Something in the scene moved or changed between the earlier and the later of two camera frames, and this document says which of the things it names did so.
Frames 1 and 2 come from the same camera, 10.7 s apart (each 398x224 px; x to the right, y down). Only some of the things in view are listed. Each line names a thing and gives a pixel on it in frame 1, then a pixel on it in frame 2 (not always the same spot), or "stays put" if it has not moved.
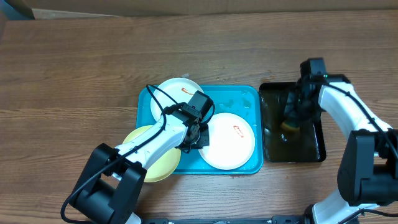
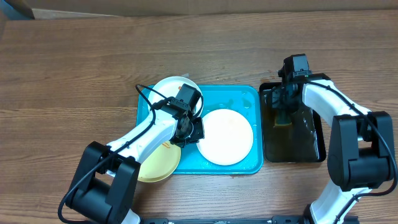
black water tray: (305, 145) stays put
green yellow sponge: (283, 126) to (283, 117)
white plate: (180, 89) stays put
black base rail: (277, 219) stays put
